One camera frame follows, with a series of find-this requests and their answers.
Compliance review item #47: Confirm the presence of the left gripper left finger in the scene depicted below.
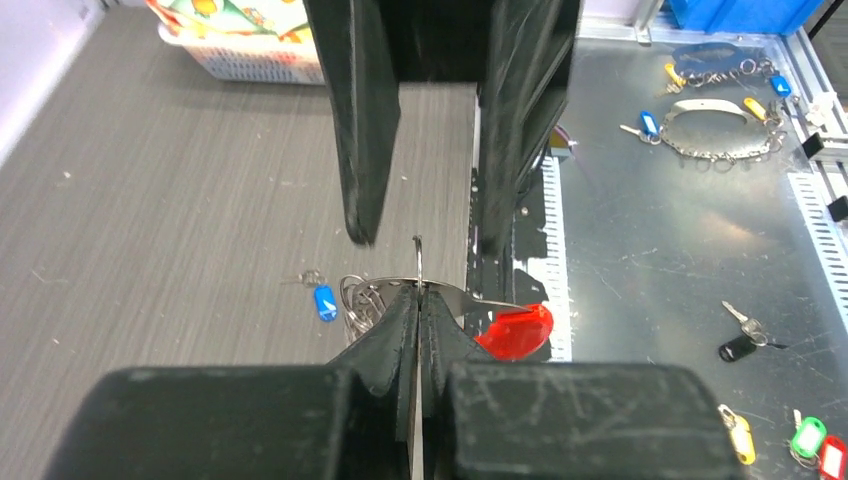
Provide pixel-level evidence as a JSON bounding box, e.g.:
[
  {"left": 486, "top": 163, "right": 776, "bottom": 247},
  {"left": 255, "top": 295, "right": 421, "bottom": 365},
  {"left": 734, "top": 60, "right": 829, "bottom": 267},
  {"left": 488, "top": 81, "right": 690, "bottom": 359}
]
[{"left": 46, "top": 287, "right": 419, "bottom": 479}]

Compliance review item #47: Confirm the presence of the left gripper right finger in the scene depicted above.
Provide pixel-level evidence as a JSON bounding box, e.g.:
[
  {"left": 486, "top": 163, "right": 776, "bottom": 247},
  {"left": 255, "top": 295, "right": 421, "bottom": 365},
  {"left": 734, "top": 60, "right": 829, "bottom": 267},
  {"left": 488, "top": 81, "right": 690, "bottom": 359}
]
[{"left": 421, "top": 293, "right": 746, "bottom": 479}]

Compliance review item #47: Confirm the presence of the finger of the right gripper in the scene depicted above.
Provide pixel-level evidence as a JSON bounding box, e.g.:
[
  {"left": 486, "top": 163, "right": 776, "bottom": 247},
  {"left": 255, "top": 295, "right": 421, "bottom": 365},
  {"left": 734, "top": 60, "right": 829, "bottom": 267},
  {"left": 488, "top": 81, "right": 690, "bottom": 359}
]
[
  {"left": 304, "top": 0, "right": 400, "bottom": 246},
  {"left": 479, "top": 1, "right": 582, "bottom": 257}
]

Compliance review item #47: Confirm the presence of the colourful patterned cloth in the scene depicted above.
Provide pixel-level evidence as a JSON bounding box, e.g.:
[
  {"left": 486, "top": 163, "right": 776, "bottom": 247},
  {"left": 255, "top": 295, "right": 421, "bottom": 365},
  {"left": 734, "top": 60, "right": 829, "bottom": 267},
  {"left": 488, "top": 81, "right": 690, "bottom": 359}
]
[{"left": 145, "top": 0, "right": 312, "bottom": 44}]

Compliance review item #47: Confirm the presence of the white plastic basket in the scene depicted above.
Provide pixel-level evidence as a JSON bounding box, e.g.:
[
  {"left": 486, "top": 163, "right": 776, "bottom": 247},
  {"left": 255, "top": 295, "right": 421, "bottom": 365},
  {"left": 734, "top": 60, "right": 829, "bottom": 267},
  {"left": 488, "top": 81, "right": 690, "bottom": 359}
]
[{"left": 157, "top": 24, "right": 324, "bottom": 85}]

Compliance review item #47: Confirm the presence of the blue tag key on floor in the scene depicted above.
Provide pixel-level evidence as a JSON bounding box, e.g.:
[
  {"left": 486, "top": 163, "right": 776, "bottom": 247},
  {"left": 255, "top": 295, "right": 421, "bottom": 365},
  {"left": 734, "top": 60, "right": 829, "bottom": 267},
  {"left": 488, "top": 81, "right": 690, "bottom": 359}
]
[{"left": 619, "top": 111, "right": 662, "bottom": 145}]

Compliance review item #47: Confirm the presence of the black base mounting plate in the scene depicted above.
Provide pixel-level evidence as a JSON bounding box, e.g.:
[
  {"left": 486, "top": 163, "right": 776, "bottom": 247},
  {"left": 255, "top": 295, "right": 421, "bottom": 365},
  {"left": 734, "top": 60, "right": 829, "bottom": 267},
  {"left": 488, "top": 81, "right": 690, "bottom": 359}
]
[{"left": 466, "top": 169, "right": 549, "bottom": 304}]

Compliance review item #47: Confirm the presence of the key with yellow tag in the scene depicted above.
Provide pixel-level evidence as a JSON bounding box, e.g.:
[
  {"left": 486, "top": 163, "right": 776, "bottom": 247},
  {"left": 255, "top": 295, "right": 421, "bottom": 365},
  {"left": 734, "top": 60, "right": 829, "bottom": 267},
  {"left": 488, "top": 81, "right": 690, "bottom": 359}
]
[{"left": 717, "top": 404, "right": 756, "bottom": 465}]

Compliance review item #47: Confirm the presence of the key with black fob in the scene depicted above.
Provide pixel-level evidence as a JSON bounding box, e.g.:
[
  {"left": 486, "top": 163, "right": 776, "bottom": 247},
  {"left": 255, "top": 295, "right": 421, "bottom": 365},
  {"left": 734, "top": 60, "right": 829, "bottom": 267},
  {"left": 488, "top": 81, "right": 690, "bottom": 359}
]
[{"left": 717, "top": 300, "right": 788, "bottom": 363}]

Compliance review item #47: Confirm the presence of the blue plastic crate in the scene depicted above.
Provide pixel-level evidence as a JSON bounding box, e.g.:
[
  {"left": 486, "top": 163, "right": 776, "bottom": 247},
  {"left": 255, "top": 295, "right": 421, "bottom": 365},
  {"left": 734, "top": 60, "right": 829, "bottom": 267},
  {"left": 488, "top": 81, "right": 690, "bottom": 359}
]
[{"left": 667, "top": 0, "right": 823, "bottom": 35}]

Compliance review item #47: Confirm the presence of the green tag key on floor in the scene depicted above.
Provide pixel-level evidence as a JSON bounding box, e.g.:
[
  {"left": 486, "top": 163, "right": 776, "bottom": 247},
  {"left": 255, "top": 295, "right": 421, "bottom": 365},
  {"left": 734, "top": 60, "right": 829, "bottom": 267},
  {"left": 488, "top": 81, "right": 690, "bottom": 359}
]
[{"left": 789, "top": 409, "right": 827, "bottom": 469}]

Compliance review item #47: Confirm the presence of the red tag key on floor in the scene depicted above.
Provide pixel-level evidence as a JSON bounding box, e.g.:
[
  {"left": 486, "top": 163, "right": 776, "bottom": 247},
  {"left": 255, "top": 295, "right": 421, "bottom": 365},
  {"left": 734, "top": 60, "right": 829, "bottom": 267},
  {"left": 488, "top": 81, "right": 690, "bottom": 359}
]
[{"left": 819, "top": 435, "right": 847, "bottom": 480}]

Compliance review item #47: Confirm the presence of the metal chain keyring holder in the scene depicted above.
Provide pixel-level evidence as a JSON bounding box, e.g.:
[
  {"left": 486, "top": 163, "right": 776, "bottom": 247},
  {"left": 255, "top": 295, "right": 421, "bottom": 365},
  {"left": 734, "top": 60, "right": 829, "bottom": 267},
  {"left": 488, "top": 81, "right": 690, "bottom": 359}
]
[{"left": 660, "top": 99, "right": 787, "bottom": 164}]

